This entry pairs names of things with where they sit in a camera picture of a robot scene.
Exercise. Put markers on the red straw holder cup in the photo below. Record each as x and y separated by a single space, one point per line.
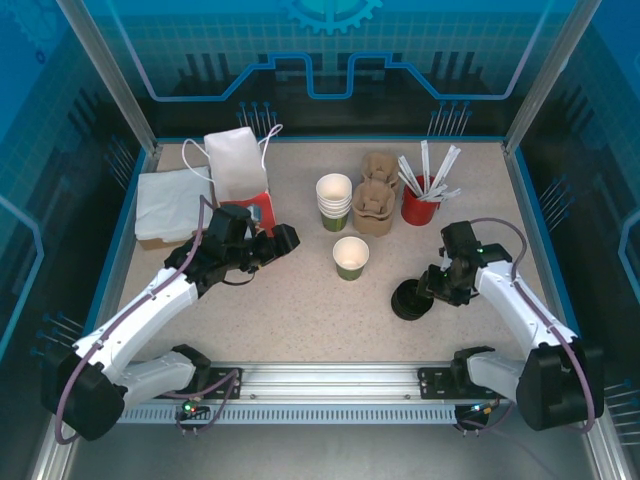
417 210

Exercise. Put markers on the brown pulp cup carrier stack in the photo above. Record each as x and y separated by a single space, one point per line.
372 210
380 167

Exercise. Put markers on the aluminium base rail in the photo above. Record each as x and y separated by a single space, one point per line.
325 382

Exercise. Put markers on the aluminium frame post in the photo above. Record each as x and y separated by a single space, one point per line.
117 85
546 75

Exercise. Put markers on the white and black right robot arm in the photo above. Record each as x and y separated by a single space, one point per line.
520 305

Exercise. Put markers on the black cup lid stack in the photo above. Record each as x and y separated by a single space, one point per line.
407 305

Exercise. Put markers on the white wrapped straw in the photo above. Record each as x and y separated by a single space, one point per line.
407 172
445 194
429 167
424 165
404 182
446 165

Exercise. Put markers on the green paper cup stack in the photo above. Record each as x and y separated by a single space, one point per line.
334 192

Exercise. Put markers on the white napkin stack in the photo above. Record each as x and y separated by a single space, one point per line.
170 200

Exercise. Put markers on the aluminium frame beam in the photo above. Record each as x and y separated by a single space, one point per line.
607 460
50 460

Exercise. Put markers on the green paper coffee cup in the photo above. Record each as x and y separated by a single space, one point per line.
351 270

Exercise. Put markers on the red and white paper bag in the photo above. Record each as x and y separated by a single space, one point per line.
232 160

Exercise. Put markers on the small LED circuit board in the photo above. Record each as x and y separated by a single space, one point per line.
190 407
480 409

